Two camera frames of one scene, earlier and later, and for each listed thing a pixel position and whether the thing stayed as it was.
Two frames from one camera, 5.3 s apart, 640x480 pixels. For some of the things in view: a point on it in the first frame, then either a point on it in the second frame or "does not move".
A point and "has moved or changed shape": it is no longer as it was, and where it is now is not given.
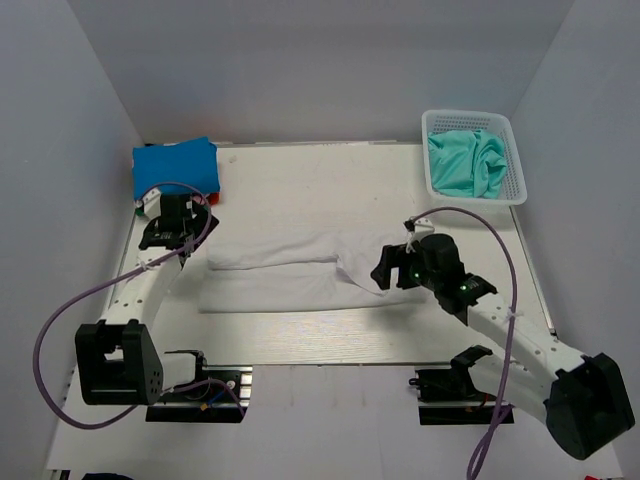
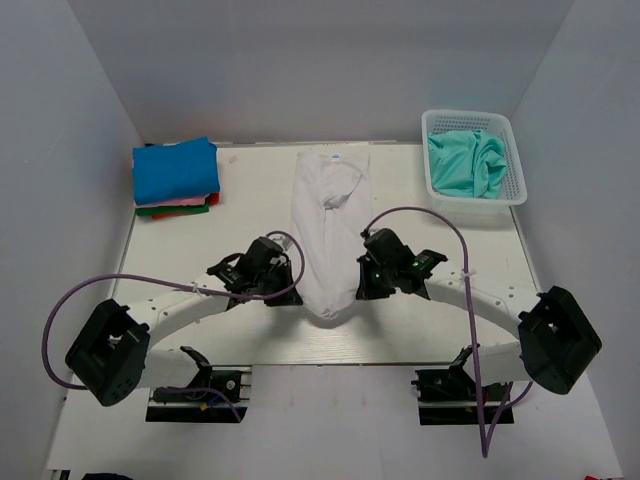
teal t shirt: (466, 163) does not move
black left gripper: (200, 220) to (290, 298)
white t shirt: (295, 267) has moved or changed shape
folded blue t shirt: (185, 168) does not move
